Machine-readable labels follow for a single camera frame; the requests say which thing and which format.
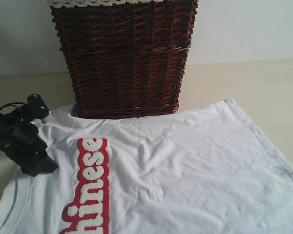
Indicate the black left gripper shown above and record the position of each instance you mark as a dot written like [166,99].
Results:
[21,143]

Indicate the white t-shirt with red print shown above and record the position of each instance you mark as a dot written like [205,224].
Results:
[207,171]

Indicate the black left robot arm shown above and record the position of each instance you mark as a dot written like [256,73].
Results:
[21,113]

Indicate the dark brown wicker basket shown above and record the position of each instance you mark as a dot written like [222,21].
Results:
[126,60]

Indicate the cream lace basket liner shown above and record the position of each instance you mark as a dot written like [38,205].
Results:
[93,3]

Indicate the black grey left wrist camera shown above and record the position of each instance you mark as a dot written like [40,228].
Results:
[39,108]

